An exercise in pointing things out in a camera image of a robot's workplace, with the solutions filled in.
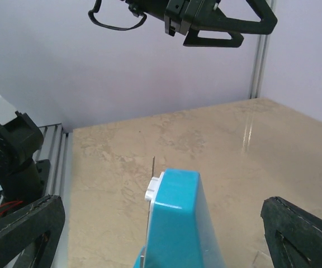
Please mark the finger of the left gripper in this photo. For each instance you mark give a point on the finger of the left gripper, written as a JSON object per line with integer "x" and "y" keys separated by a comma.
{"x": 211, "y": 18}
{"x": 193, "y": 40}

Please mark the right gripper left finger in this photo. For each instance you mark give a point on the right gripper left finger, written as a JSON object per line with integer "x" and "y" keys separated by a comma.
{"x": 36, "y": 228}

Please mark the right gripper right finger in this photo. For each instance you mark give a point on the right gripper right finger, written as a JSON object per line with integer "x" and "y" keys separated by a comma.
{"x": 293, "y": 235}

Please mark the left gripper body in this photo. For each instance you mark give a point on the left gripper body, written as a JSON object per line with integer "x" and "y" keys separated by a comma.
{"x": 178, "y": 16}

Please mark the blue metronome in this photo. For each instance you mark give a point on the blue metronome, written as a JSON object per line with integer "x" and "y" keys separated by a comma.
{"x": 180, "y": 232}

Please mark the left aluminium frame post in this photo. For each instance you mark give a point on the left aluminium frame post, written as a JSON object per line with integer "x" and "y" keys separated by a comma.
{"x": 259, "y": 66}

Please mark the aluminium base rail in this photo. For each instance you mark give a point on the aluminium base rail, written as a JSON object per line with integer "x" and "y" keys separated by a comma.
{"x": 57, "y": 148}

